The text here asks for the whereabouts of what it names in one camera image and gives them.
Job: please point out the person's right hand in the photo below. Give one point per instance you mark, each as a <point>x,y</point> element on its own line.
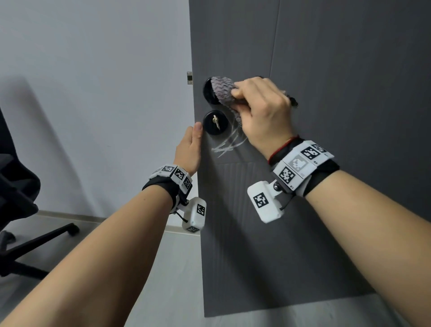
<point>269,121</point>

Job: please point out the person's left hand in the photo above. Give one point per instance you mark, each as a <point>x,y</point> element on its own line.
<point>190,151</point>

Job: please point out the grey cleaning cloth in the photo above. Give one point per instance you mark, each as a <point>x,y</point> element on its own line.
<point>222,89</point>

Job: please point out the dark grey door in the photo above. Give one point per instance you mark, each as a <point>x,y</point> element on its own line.
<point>336,67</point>

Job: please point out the person's left forearm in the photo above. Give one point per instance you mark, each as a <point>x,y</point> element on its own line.
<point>84,262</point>

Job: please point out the person's right forearm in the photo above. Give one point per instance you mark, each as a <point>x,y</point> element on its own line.
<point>377,242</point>

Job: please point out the left wristband with markers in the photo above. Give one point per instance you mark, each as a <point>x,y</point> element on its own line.
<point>168,175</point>

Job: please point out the wristband with markers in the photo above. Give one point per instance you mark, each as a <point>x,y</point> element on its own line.
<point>168,175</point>
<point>299,165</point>

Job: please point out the black round keyed lock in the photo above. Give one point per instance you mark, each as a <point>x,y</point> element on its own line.
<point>208,123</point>

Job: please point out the silver key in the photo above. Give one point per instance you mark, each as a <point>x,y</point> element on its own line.
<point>216,122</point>

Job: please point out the right wristband with markers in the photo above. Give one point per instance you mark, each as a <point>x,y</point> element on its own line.
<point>299,165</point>

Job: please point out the white marker cube on wrist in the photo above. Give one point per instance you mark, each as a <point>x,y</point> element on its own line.
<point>195,215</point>

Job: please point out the black office chair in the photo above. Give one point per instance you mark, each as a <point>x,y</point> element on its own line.
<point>17,188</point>

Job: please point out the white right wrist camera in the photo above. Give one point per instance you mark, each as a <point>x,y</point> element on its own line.
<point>264,202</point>

